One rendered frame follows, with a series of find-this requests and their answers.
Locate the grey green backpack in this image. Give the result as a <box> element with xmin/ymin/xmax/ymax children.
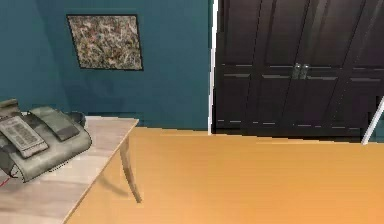
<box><xmin>0</xmin><ymin>98</ymin><xmax>93</xmax><ymax>183</ymax></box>

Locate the dark brown double door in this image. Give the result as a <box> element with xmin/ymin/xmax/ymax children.
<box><xmin>211</xmin><ymin>0</ymin><xmax>384</xmax><ymax>138</ymax></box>

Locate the framed speckled abstract picture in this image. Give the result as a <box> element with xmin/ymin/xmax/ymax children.
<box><xmin>65</xmin><ymin>13</ymin><xmax>145</xmax><ymax>72</ymax></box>

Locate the pale wooden table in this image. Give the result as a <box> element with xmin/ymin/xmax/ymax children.
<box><xmin>0</xmin><ymin>115</ymin><xmax>143</xmax><ymax>224</ymax></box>

